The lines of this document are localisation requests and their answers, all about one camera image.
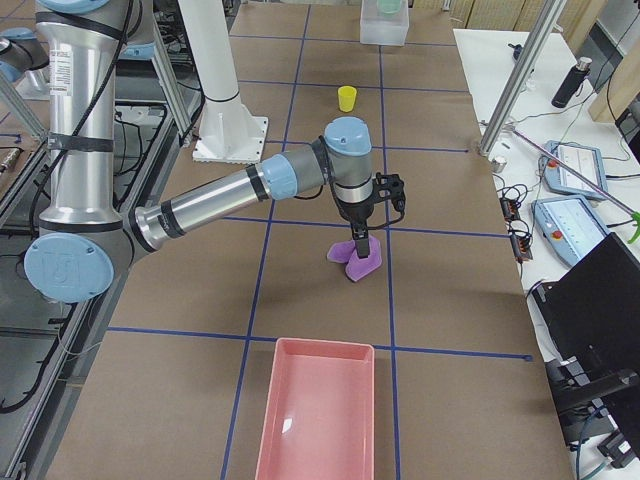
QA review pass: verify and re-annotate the translucent plastic storage box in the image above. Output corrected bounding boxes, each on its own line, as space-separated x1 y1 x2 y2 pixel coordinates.
360 0 409 46

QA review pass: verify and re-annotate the teach pendant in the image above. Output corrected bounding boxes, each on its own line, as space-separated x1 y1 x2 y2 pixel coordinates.
540 140 608 201
532 194 610 267

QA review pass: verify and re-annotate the purple microfiber cloth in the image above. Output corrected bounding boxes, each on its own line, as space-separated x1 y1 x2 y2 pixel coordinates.
326 236 382 282

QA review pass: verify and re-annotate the aluminium frame post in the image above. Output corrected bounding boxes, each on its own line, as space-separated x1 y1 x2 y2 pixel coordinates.
478 0 567 157

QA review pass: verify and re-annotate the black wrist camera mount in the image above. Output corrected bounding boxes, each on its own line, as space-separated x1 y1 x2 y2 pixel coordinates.
373 172 406 215

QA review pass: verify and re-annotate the green plastic bowl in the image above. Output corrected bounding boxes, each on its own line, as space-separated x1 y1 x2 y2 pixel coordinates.
376 0 402 15

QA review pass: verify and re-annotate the black monitor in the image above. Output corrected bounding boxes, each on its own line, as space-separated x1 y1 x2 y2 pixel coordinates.
533 233 639 373

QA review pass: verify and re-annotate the upper teach pendant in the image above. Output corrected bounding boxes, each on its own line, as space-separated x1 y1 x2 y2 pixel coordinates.
540 140 608 201

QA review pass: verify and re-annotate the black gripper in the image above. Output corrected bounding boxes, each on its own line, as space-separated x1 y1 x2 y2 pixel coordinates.
335 193 375 259

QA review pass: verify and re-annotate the pink plastic tray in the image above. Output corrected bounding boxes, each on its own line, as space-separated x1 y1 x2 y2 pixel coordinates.
255 338 375 479

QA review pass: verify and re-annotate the yellow plastic cup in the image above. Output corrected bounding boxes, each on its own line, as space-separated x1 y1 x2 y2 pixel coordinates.
337 85 358 113

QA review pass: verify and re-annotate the black water bottle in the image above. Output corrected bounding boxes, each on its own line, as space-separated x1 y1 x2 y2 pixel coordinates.
551 56 592 108

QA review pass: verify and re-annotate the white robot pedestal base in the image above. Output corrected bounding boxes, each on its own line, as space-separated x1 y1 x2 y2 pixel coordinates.
179 0 268 164

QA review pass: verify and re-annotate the lower teach pendant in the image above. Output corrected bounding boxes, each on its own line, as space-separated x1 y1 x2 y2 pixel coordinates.
532 194 610 267

